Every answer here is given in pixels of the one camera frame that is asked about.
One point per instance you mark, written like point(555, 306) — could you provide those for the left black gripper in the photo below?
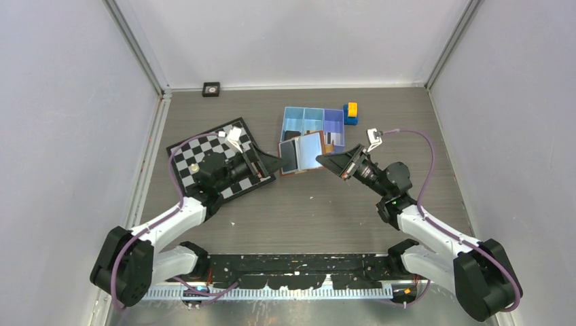
point(271, 164)

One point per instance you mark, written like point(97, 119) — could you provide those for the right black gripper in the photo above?
point(346, 164)

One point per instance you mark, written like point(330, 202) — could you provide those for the brown leather card holder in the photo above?
point(308, 147)

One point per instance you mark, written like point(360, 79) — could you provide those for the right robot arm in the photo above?
point(479, 273)

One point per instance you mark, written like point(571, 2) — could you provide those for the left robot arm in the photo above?
point(131, 261)

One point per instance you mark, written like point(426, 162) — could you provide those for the grey card in holder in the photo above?
point(288, 152)

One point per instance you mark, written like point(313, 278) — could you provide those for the silver black card in bin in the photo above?
point(334, 138)

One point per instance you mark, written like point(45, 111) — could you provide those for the purple right bin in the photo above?
point(334, 122)

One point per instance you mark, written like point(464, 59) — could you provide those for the blue yellow toy block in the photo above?
point(351, 113)

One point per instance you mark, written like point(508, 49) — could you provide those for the light blue middle bin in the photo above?
point(312, 120)

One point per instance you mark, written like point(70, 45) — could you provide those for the light blue bin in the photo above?
point(292, 120)
point(312, 120)

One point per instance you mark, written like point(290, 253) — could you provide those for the light blue left bin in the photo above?
point(292, 120)

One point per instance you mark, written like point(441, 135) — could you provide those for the black white chessboard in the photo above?
point(195, 151)

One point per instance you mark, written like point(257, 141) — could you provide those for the small black square box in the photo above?
point(211, 89)

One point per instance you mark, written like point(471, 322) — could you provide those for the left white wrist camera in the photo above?
point(232, 138)

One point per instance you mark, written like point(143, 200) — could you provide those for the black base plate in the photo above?
point(297, 271)

